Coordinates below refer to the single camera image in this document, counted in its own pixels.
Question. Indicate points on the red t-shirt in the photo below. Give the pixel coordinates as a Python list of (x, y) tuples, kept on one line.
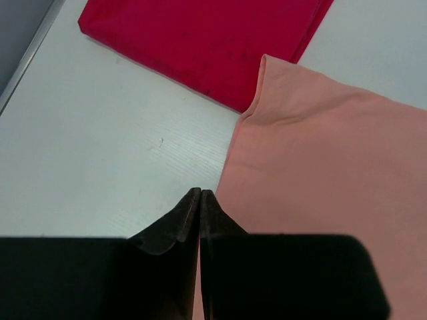
[(212, 47)]

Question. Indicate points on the salmon pink t-shirt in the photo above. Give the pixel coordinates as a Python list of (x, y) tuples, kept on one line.
[(314, 156)]

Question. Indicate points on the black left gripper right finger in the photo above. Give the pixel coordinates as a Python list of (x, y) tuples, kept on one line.
[(283, 276)]

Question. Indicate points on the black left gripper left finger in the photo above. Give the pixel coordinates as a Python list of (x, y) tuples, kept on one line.
[(150, 275)]

